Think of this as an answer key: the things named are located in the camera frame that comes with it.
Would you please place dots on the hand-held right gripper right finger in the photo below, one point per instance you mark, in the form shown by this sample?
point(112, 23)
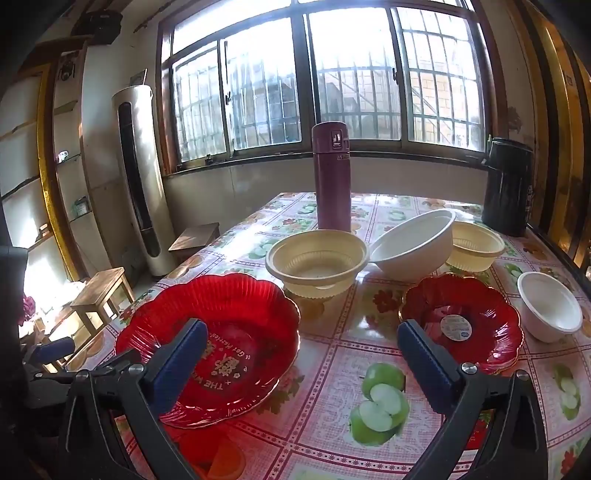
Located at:
point(427, 364)

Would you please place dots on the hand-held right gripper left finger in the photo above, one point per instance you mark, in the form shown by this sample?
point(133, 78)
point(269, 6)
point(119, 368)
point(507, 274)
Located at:
point(182, 364)

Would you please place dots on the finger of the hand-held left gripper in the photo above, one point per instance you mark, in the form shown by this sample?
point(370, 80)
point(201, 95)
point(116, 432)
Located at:
point(55, 347)

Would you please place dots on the large white bowl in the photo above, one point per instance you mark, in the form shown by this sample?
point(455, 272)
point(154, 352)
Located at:
point(406, 251)

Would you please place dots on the wooden stool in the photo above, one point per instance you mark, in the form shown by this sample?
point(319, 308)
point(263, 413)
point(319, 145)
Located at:
point(194, 237)
point(99, 293)

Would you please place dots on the large red plate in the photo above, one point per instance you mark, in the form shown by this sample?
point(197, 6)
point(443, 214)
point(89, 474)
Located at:
point(240, 323)

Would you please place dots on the small red plate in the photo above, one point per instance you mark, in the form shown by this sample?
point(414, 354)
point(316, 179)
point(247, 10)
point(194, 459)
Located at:
point(485, 318)

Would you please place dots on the floral fruit print tablecloth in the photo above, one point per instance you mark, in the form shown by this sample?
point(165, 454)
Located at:
point(341, 350)

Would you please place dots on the wooden shelf unit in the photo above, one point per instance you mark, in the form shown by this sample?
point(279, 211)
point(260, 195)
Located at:
point(48, 184)

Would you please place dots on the yellow plastic bowl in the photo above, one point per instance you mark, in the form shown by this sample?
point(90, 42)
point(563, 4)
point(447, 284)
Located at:
point(478, 247)
point(318, 258)

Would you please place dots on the small white bowl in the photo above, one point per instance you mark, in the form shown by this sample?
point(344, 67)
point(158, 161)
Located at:
point(549, 304)

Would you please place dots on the white tower air conditioner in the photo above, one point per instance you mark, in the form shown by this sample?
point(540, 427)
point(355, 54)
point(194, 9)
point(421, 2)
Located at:
point(134, 194)

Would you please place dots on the dark wooden table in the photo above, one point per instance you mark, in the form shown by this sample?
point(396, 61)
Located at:
point(554, 244)

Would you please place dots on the black electric kettle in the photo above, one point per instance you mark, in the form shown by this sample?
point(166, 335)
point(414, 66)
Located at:
point(508, 189)

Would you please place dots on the purple thermos bottle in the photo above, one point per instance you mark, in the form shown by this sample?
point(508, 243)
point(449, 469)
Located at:
point(331, 184)

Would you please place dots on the golden framed wooden cabinet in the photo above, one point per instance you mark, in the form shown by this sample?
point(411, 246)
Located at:
point(561, 115)

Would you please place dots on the black box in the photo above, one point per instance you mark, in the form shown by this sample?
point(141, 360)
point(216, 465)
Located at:
point(99, 25)

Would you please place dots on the barred window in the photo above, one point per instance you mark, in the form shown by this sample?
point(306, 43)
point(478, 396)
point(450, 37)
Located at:
point(304, 83)

